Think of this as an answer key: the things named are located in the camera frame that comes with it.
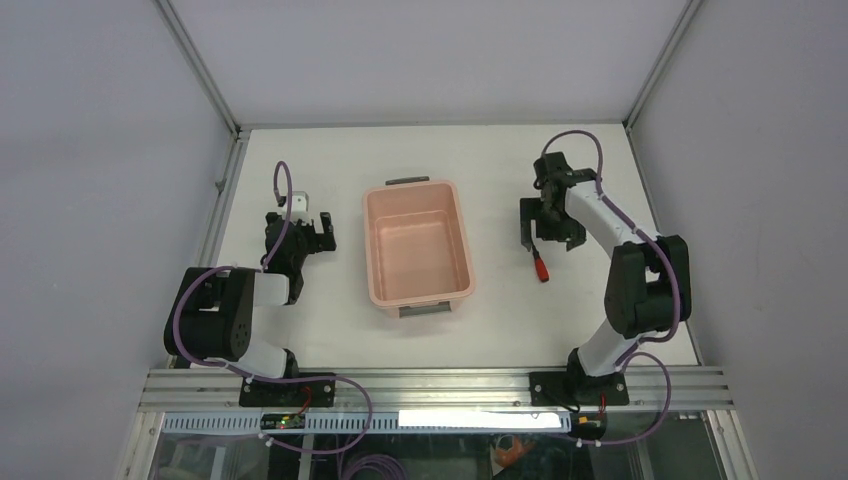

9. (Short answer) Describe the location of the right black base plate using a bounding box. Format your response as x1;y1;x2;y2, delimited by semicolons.
528;370;630;408

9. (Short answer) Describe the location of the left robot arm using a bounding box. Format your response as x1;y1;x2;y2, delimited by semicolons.
163;212;337;406

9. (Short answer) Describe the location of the aluminium rail frame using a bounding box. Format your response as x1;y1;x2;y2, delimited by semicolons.
138;365;735;413

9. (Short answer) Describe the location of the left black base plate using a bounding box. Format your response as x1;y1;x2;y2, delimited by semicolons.
238;380;336;409

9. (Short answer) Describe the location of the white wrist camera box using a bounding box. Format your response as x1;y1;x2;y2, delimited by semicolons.
281;191;311;224

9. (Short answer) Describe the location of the pink plastic bin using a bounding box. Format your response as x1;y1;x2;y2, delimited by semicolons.
362;176;476;319

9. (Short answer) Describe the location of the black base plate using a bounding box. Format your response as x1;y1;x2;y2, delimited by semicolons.
238;380;336;409
528;370;630;408

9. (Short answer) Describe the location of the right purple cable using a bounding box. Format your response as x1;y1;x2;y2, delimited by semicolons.
541;130;684;446

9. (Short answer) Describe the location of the white cable duct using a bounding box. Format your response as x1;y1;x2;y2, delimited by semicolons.
162;409;571;436

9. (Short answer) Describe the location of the red handled screwdriver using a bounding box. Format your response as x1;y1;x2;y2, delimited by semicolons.
531;246;550;283

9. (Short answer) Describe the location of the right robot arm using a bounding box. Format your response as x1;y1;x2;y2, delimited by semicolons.
519;152;692;405

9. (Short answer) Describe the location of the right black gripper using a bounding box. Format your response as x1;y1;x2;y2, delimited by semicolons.
520;195;585;250

